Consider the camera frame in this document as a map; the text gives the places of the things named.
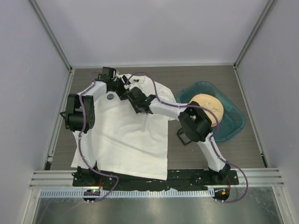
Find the black frame box left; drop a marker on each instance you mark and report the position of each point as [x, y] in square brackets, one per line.
[63, 115]

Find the black frame box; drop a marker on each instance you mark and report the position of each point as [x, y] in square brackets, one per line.
[63, 115]
[182, 137]

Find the beige plate with bird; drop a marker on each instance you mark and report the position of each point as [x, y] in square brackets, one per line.
[211, 103]

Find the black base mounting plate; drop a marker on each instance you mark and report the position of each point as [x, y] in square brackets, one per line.
[178, 179]

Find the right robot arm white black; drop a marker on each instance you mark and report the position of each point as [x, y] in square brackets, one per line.
[195, 124]

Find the teal plastic basin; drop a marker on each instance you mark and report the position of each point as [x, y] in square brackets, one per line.
[233, 120]

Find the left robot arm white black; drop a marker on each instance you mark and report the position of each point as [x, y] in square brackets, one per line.
[79, 117]

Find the white slotted cable duct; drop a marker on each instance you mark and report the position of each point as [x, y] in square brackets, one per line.
[91, 193]

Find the white t-shirt flower print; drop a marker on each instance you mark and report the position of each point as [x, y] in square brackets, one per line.
[127, 142]

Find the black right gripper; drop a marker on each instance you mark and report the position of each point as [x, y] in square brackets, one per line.
[136, 108]

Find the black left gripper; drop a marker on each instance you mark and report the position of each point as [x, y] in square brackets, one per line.
[124, 90]

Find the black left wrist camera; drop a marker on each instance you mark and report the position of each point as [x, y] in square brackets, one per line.
[107, 74]

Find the black frame box right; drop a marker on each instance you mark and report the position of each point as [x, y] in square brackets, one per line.
[182, 137]

